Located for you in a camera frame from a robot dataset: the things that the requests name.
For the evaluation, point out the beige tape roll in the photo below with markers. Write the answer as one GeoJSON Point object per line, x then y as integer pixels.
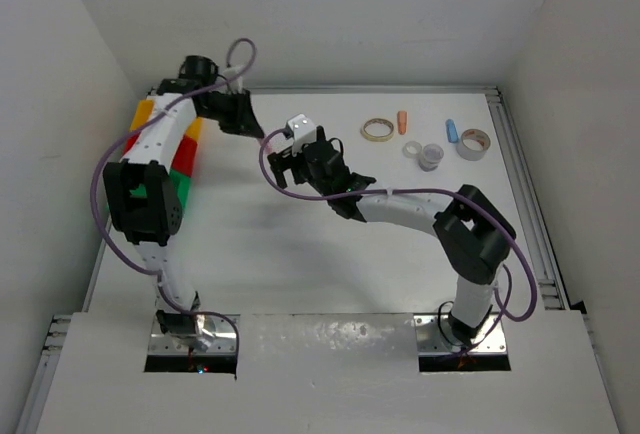
{"type": "Point", "coordinates": [377, 130]}

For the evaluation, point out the left aluminium frame rail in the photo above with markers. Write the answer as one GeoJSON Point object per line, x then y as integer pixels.
{"type": "Point", "coordinates": [44, 374]}

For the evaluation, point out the green plastic bin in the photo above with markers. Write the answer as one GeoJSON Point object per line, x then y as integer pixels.
{"type": "Point", "coordinates": [182, 185]}

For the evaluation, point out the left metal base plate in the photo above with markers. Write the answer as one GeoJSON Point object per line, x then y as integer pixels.
{"type": "Point", "coordinates": [215, 337]}

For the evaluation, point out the grey tape roll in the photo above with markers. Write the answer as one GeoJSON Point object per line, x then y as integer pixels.
{"type": "Point", "coordinates": [473, 144]}

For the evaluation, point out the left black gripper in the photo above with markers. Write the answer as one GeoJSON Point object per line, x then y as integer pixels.
{"type": "Point", "coordinates": [241, 121]}

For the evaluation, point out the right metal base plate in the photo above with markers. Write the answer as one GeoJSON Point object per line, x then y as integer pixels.
{"type": "Point", "coordinates": [435, 337]}

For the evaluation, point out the yellow plastic bin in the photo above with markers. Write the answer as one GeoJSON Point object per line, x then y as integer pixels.
{"type": "Point", "coordinates": [143, 113]}

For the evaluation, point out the blue eraser cap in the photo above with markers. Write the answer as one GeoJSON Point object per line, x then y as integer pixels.
{"type": "Point", "coordinates": [451, 131]}

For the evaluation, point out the right aluminium frame rail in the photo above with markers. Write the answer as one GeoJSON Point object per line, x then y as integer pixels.
{"type": "Point", "coordinates": [552, 289]}

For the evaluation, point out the back aluminium frame rail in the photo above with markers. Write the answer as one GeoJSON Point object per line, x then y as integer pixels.
{"type": "Point", "coordinates": [379, 89]}

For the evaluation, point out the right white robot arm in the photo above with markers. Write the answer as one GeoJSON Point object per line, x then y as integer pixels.
{"type": "Point", "coordinates": [474, 236]}

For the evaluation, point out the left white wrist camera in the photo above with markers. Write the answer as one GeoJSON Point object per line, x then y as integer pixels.
{"type": "Point", "coordinates": [233, 79]}

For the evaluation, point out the orange eraser cap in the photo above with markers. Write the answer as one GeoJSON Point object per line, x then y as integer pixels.
{"type": "Point", "coordinates": [402, 122]}

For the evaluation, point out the aluminium frame rail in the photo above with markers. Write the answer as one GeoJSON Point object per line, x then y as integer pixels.
{"type": "Point", "coordinates": [379, 89]}
{"type": "Point", "coordinates": [44, 374]}
{"type": "Point", "coordinates": [552, 289]}

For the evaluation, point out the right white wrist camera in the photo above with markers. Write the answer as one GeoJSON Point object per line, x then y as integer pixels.
{"type": "Point", "coordinates": [301, 131]}

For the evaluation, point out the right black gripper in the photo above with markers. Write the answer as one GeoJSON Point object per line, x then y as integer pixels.
{"type": "Point", "coordinates": [282, 163]}

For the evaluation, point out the red plastic bin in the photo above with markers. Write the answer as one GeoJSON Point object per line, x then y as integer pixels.
{"type": "Point", "coordinates": [184, 159]}

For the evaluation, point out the metal base plate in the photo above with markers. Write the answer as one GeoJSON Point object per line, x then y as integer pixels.
{"type": "Point", "coordinates": [435, 337]}
{"type": "Point", "coordinates": [215, 337]}

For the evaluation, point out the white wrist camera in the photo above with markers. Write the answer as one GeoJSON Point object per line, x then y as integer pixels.
{"type": "Point", "coordinates": [301, 131]}
{"type": "Point", "coordinates": [233, 79]}

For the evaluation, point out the pink eraser cap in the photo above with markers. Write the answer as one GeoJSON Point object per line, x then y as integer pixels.
{"type": "Point", "coordinates": [269, 147]}

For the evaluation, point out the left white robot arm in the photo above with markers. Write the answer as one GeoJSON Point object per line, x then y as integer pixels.
{"type": "Point", "coordinates": [142, 198]}

